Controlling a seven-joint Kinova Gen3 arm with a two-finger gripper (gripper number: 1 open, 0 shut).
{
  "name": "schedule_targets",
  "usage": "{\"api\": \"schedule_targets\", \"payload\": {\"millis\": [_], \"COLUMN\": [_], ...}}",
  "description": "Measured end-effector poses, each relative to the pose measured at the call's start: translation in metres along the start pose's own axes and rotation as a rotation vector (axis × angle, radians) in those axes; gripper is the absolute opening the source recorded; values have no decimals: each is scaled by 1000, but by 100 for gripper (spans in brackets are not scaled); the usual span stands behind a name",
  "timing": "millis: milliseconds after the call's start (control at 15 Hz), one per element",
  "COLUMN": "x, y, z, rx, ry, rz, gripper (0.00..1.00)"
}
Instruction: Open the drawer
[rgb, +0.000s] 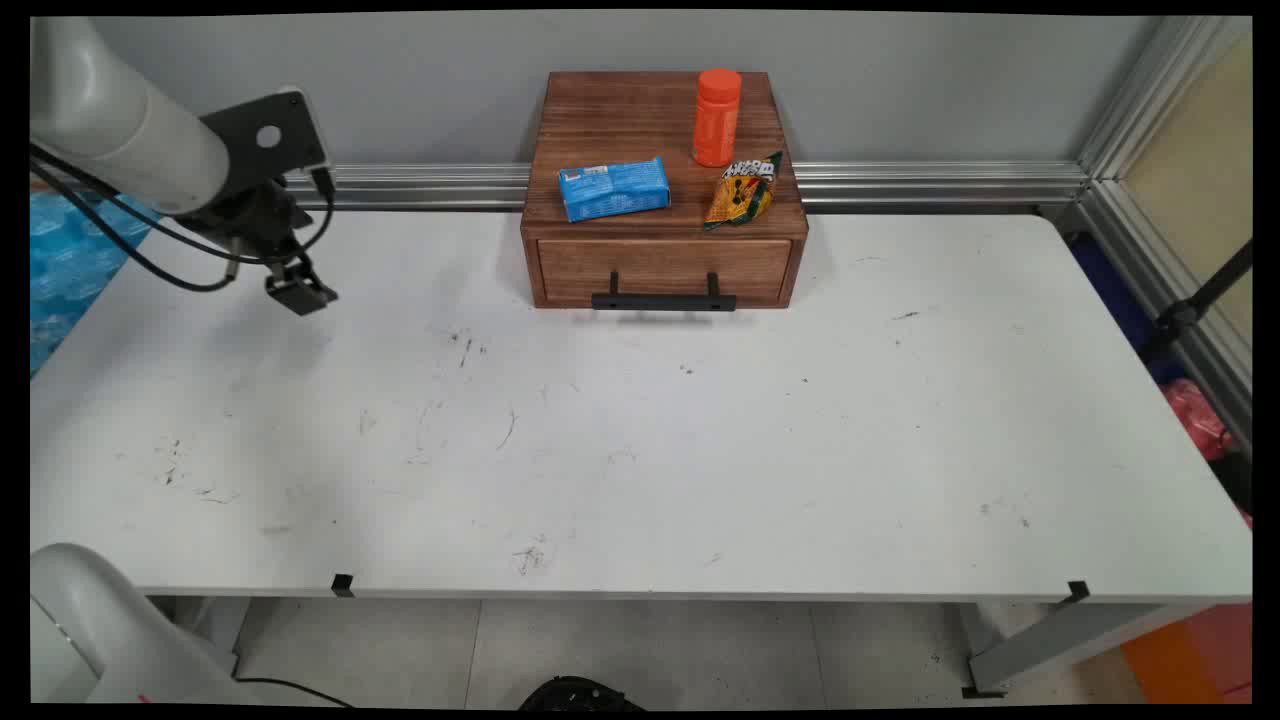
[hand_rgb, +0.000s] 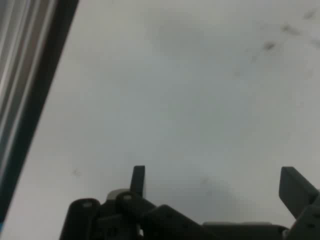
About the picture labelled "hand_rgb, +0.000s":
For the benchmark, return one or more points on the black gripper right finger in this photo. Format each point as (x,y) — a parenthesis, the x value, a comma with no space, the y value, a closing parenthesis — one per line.
(297,192)

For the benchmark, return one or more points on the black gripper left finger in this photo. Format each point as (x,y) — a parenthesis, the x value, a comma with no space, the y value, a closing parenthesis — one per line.
(130,220)

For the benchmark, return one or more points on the black edge strip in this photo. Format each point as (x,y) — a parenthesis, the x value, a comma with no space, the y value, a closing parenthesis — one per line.
(42,82)

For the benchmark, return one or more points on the silver aluminium frame rail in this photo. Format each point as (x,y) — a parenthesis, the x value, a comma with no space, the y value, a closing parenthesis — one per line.
(17,62)

